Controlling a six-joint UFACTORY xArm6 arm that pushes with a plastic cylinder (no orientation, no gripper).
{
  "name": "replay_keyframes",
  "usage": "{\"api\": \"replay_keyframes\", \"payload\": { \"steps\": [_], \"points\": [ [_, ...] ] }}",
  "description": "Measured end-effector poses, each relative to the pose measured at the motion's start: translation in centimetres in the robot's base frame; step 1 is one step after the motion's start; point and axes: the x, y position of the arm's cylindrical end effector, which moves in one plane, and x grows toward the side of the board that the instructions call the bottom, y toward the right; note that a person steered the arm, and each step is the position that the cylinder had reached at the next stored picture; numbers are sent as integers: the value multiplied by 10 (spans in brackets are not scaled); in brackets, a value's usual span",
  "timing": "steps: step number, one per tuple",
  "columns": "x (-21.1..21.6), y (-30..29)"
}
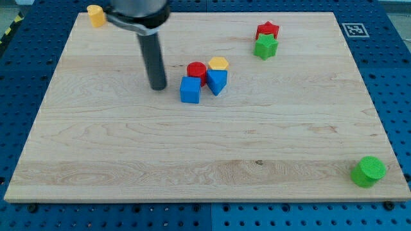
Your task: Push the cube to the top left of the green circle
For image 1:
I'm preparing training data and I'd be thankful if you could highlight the blue cube block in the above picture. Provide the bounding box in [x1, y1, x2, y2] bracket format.
[180, 76, 201, 104]

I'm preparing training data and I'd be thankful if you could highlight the blue triangular prism block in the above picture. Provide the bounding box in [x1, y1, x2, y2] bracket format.
[206, 69, 228, 96]

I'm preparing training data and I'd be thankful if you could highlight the red cylinder block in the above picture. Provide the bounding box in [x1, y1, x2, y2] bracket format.
[186, 62, 207, 87]

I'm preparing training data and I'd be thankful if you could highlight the wooden board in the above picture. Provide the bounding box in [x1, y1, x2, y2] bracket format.
[4, 12, 410, 203]

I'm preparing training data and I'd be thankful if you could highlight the yellow hexagon block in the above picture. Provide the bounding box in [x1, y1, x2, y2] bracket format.
[208, 56, 229, 70]

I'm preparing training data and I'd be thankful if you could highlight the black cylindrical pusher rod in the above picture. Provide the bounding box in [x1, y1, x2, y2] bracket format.
[137, 33, 167, 90]

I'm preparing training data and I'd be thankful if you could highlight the green star block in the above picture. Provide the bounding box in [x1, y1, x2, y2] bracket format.
[254, 33, 278, 60]

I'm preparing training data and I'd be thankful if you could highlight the red star block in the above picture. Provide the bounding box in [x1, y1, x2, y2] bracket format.
[255, 21, 280, 40]

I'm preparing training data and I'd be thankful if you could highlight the yellow heart-shaped block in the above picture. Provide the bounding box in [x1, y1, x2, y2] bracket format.
[86, 4, 107, 28]

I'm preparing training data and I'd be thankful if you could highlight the green cylinder block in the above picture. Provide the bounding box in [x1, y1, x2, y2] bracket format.
[350, 156, 387, 188]

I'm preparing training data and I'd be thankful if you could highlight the white fiducial marker tag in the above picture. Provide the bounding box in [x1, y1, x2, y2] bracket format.
[342, 22, 369, 38]

